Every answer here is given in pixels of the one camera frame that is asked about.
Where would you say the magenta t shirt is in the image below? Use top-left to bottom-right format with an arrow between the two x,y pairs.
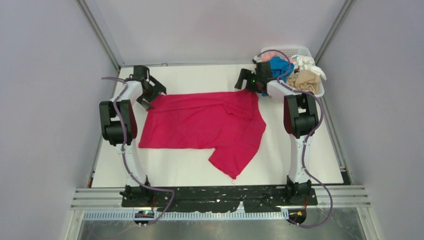
138,90 -> 267,179

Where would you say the white plastic basket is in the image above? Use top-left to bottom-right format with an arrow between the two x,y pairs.
260,46 -> 312,100

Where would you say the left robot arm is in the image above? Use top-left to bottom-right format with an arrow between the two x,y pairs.
99,65 -> 167,207

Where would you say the blue t shirt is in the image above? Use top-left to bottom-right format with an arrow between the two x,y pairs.
261,56 -> 294,97

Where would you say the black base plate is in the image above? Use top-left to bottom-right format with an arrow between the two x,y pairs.
119,185 -> 318,213

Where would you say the aluminium frame rail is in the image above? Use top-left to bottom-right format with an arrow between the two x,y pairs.
70,185 -> 372,210

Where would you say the salmon pink t shirt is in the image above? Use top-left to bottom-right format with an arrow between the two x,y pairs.
257,52 -> 276,62

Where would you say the beige t shirt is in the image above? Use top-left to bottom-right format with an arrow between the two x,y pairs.
286,70 -> 322,95

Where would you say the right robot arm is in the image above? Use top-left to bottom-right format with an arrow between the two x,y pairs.
234,62 -> 324,205

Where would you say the white t shirt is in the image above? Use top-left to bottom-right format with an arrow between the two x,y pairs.
291,54 -> 327,81

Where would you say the slotted cable duct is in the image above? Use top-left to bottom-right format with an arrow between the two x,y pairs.
82,209 -> 289,221

